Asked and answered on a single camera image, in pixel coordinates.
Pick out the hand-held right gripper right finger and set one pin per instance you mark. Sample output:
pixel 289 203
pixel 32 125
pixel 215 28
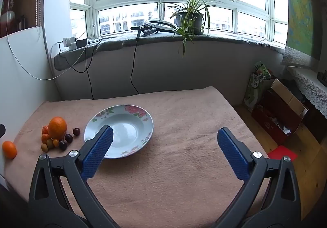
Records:
pixel 233 154

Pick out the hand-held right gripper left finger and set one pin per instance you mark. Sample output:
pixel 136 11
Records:
pixel 98 151

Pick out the dark purple plum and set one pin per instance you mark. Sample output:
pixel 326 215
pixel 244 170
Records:
pixel 68 137
pixel 76 131
pixel 62 145

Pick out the floral white plate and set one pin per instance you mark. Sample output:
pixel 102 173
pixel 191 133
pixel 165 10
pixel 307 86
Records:
pixel 127 126

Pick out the small orange kumquat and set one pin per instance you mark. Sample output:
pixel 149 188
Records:
pixel 56 143
pixel 45 130

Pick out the large orange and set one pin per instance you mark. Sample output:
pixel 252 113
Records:
pixel 57 128

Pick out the yellow kumquat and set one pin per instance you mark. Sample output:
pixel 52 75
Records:
pixel 44 148
pixel 49 143

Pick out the small tangerine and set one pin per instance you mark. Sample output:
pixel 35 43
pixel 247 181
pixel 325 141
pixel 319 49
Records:
pixel 45 138

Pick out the mandarin orange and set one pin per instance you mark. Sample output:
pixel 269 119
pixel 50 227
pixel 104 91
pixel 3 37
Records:
pixel 9 149

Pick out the red folder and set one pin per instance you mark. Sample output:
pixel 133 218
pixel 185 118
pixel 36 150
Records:
pixel 282 152

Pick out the open red cardboard box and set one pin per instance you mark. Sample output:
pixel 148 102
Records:
pixel 276 115

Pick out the green snack bag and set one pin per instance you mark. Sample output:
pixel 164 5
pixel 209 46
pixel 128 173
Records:
pixel 255 85

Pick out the pink blanket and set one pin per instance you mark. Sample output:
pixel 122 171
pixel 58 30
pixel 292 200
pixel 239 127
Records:
pixel 166 179

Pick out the white lace cloth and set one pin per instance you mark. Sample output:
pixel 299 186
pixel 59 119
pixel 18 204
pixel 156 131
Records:
pixel 310 85

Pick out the white board panel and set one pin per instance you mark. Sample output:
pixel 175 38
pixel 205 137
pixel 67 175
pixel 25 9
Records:
pixel 23 77

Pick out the white power adapter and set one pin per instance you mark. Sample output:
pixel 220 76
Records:
pixel 73 45
pixel 67 40

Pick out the black power brick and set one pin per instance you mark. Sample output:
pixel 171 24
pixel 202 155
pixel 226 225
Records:
pixel 81 43

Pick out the potted spider plant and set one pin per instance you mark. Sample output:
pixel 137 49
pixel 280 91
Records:
pixel 190 17

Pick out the wall map poster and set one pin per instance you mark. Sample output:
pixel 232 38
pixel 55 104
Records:
pixel 299 13

